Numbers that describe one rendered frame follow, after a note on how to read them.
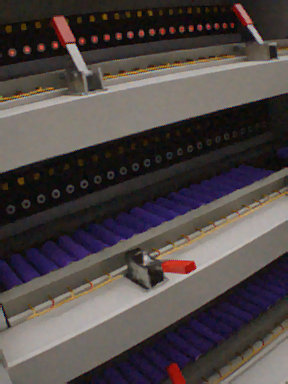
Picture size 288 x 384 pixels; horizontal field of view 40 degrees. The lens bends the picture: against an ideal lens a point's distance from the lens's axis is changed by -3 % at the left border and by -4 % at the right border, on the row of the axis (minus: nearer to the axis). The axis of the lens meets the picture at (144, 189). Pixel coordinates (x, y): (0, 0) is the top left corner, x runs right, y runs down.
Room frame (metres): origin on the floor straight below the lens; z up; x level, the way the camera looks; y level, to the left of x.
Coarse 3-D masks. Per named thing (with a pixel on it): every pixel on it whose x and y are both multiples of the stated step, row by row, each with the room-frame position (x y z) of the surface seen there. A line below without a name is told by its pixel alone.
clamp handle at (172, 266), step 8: (144, 256) 0.38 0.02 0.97; (144, 264) 0.38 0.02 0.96; (152, 264) 0.37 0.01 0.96; (160, 264) 0.36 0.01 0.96; (168, 264) 0.34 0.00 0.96; (176, 264) 0.33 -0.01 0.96; (184, 264) 0.32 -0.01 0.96; (192, 264) 0.32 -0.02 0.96; (168, 272) 0.34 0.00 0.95; (176, 272) 0.33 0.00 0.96; (184, 272) 0.32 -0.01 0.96
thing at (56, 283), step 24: (240, 192) 0.51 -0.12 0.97; (264, 192) 0.52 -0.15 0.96; (192, 216) 0.46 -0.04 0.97; (216, 216) 0.48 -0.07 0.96; (240, 216) 0.48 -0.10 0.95; (144, 240) 0.42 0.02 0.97; (168, 240) 0.44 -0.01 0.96; (72, 264) 0.39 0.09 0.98; (96, 264) 0.39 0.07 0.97; (120, 264) 0.41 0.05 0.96; (24, 288) 0.36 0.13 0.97; (48, 288) 0.36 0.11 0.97; (72, 288) 0.38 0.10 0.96; (96, 288) 0.37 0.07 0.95
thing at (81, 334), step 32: (192, 160) 0.63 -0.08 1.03; (96, 192) 0.54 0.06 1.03; (32, 224) 0.49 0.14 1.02; (256, 224) 0.47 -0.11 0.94; (192, 256) 0.42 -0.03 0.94; (224, 256) 0.41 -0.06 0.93; (256, 256) 0.44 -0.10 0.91; (128, 288) 0.38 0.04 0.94; (160, 288) 0.37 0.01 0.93; (192, 288) 0.39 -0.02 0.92; (224, 288) 0.42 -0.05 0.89; (0, 320) 0.33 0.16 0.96; (32, 320) 0.35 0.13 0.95; (64, 320) 0.34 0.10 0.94; (96, 320) 0.34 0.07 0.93; (128, 320) 0.35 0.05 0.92; (160, 320) 0.37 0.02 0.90; (0, 352) 0.28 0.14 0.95; (32, 352) 0.30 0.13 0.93; (64, 352) 0.32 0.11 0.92; (96, 352) 0.34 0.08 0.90
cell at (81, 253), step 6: (60, 240) 0.46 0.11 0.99; (66, 240) 0.46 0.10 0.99; (72, 240) 0.45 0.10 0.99; (60, 246) 0.46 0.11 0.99; (66, 246) 0.45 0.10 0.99; (72, 246) 0.44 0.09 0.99; (78, 246) 0.44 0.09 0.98; (66, 252) 0.45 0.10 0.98; (72, 252) 0.43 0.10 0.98; (78, 252) 0.43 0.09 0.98; (84, 252) 0.42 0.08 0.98; (90, 252) 0.42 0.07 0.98; (78, 258) 0.42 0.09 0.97
